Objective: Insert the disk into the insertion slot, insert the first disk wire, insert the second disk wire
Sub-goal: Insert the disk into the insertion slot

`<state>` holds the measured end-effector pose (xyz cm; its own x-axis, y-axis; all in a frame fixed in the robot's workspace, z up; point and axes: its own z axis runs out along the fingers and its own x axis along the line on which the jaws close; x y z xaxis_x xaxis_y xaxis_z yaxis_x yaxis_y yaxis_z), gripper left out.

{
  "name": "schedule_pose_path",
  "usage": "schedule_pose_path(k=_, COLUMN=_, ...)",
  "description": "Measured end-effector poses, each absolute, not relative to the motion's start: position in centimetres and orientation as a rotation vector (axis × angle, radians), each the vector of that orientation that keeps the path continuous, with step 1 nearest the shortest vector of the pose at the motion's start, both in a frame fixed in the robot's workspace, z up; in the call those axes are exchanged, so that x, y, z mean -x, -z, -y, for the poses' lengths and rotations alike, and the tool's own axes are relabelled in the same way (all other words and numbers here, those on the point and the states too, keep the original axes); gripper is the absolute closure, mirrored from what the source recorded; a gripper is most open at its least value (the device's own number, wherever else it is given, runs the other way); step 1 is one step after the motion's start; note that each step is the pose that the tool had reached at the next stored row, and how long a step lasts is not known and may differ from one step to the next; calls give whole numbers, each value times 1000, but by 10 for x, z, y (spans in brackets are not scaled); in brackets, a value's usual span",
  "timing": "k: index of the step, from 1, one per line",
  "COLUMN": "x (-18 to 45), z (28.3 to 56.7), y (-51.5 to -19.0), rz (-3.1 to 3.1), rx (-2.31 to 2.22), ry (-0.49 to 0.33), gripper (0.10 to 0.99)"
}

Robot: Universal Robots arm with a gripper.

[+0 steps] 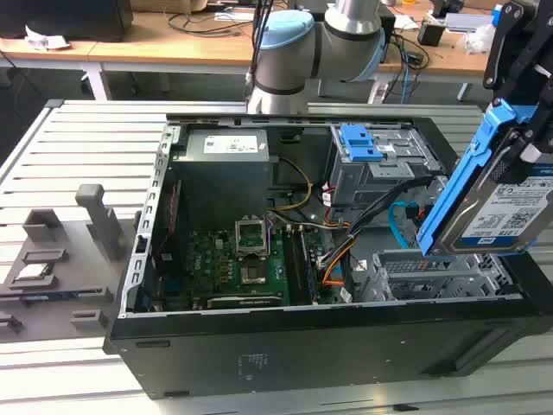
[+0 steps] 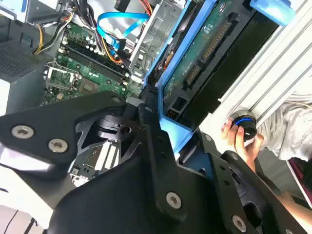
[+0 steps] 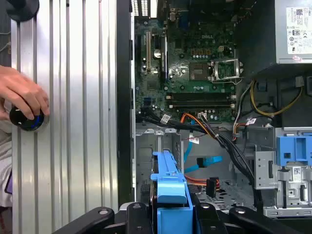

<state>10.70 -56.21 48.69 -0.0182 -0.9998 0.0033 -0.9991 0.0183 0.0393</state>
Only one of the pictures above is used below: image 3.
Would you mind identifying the hard disk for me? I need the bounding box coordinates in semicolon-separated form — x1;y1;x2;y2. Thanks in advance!
150;150;196;234

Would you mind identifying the round black tool blue ring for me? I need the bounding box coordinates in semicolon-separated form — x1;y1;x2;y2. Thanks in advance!
9;106;46;132

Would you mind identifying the grey power supply unit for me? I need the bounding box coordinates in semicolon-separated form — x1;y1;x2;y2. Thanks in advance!
275;0;312;64

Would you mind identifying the black cable bundle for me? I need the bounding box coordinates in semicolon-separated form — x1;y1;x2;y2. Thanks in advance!
136;114;264;211

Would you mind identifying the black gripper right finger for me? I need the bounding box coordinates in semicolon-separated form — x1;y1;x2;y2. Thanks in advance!
195;202;303;234

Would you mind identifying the person's pale clothed trunk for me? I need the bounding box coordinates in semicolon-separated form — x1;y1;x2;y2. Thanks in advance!
0;118;13;208

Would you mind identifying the black round foot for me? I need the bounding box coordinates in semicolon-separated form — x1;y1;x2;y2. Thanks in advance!
6;0;39;21

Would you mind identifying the CPU socket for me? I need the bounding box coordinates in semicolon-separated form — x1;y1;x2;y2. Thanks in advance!
189;62;210;81

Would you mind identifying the yellow wire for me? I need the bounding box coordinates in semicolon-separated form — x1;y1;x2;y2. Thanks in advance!
250;79;304;117

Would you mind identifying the disk wire with black plug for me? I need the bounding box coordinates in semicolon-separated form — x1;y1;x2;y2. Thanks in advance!
184;175;221;198

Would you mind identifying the blue plastic drive bracket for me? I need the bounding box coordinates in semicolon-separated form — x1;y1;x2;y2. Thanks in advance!
276;136;312;169

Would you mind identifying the green Dell motherboard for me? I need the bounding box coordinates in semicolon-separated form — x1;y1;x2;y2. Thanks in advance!
135;19;238;124

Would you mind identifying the orange flat wire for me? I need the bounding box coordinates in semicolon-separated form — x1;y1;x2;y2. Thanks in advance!
179;113;215;137

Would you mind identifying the blue flat disk wire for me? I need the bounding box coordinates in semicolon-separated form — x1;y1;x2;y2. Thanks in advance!
183;142;223;174

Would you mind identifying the wire locking lever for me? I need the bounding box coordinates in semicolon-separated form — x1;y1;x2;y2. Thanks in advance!
211;77;245;85

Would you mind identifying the black RAM slot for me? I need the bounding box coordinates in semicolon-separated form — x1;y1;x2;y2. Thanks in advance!
169;105;235;110
167;97;235;101
169;101;235;106
167;93;235;98

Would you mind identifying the metal socket cover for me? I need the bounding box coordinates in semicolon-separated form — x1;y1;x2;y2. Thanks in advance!
210;59;241;82

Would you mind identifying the grey white wire bundle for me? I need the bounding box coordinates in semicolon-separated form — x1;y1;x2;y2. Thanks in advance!
232;82;254;142

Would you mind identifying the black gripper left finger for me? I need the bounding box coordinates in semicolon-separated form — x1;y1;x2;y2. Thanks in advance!
52;201;156;234

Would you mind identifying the grey metal disk bay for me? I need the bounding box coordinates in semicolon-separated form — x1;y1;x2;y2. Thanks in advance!
135;128;185;203

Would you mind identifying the grey metal drive cage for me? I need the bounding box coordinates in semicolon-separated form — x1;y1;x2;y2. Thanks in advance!
253;126;312;218

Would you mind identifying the person's bare hand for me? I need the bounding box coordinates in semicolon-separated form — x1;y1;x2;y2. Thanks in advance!
0;65;51;121

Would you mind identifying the open black PC case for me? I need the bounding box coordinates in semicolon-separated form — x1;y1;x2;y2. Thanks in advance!
117;0;312;220

